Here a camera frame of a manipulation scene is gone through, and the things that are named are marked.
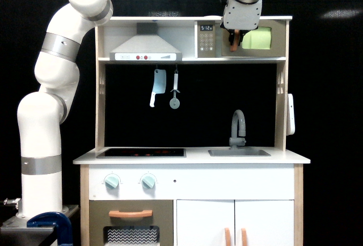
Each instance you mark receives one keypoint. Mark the right white cabinet door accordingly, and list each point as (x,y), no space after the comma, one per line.
(268,222)

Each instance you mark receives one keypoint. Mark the white range hood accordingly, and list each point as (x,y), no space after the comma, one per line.
(146,45)

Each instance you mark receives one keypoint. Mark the grey toy faucet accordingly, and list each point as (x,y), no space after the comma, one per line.
(238,130)

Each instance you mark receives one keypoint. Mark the grey toy sink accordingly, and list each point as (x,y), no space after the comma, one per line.
(249,152)

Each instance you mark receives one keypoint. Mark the lower toy oven door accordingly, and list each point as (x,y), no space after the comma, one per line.
(132,222)

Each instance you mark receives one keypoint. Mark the toy cleaver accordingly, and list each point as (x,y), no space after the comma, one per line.
(159,85)

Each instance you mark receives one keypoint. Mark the black toy cooktop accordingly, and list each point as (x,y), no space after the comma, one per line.
(140,152)

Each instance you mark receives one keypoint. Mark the white cabinet door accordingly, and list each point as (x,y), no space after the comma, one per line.
(204,222)
(268,222)

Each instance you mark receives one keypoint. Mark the microwave keypad panel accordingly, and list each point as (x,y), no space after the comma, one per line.
(206,36)

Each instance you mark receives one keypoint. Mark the mint knob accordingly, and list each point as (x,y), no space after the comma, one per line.
(112,181)
(148,181)

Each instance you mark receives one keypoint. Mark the toy pizza cutter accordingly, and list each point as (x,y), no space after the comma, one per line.
(174,102)

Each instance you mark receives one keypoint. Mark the wooden toy kitchen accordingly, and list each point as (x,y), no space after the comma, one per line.
(198,176)

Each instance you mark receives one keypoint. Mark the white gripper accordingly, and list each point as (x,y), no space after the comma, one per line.
(240,16)

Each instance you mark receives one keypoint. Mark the white side-mounted holder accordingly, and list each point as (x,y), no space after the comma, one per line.
(290,125)

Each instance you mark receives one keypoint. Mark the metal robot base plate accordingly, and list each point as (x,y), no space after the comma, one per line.
(14,231)

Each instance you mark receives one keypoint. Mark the left mint knob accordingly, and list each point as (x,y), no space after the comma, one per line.
(112,181)

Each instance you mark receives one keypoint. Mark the left white cabinet door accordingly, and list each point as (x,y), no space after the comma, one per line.
(204,222)

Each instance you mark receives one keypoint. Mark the blue clamp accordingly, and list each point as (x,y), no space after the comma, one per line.
(59,221)

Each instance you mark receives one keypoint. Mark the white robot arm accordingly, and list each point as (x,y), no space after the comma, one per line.
(41,113)

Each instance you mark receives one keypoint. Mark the right mint knob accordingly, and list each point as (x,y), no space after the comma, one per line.
(148,181)

